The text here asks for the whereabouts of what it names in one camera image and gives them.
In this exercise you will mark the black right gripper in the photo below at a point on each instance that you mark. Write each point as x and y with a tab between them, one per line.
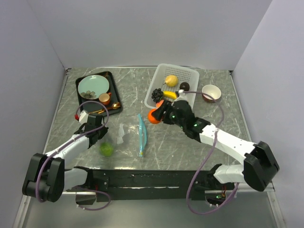
159	113

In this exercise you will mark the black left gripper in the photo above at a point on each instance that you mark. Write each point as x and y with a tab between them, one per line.
104	130

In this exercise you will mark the fake orange fruit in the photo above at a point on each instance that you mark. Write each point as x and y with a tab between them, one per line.
152	119

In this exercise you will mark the fake dark grapes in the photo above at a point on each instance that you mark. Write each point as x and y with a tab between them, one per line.
157	95

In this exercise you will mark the fake green fruit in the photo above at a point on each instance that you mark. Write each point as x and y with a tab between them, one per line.
106	149

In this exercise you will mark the fake yellow banana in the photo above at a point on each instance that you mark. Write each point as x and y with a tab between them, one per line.
171	95

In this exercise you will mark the clear zip top bag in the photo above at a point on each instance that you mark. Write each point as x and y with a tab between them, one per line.
129	137

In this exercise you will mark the fake yellow pear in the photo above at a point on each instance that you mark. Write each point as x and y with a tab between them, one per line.
171	80

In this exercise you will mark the fake dark mangosteen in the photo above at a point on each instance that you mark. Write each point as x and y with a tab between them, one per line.
184	86

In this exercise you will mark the fake peach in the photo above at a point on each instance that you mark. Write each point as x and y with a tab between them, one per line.
158	104

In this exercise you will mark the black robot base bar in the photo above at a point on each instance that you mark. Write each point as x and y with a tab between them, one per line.
151	185

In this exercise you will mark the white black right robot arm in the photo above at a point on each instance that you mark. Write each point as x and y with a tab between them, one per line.
257	164

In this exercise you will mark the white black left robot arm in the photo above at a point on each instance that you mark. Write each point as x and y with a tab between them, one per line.
47	177

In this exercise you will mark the gold spoon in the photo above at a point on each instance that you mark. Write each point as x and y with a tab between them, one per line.
114	106

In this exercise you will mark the orange ceramic cup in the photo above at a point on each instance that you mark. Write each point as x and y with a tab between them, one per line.
105	98

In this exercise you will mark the black rectangular tray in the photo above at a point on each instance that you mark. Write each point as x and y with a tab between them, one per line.
95	106

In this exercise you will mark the white perforated plastic basket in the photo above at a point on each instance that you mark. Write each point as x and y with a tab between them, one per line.
183	74

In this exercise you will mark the light teal plate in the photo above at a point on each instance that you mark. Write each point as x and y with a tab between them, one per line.
90	87

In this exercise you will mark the red and white bowl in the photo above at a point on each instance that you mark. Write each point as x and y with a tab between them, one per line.
211	92

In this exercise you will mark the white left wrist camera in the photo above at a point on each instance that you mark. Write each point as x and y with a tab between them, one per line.
82	117

